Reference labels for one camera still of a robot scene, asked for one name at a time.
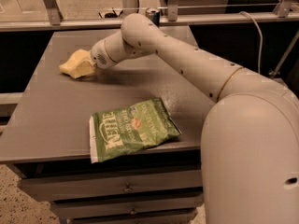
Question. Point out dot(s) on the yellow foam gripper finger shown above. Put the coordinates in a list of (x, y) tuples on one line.
[(78, 57), (82, 70)]

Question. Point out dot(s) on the yellow sponge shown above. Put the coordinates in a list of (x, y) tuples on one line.
[(65, 68)]

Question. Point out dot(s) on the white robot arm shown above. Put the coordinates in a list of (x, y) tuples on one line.
[(250, 139)]

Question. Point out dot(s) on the green Kettle chips bag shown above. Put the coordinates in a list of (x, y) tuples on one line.
[(129, 129)]

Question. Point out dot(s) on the grey drawer cabinet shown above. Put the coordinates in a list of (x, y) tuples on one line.
[(47, 140)]

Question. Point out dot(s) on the silver blue drink can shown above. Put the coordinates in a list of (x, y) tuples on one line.
[(154, 15)]

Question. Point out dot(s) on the top grey drawer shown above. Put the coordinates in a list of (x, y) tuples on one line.
[(96, 185)]

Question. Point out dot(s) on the grey drawer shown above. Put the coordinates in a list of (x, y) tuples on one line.
[(129, 205), (180, 216), (96, 185)]

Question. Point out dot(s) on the middle grey drawer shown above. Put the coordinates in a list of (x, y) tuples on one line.
[(129, 205)]

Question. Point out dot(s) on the bottom grey drawer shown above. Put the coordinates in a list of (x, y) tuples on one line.
[(180, 216)]

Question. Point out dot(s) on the metal railing frame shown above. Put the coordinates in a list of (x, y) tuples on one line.
[(33, 15)]

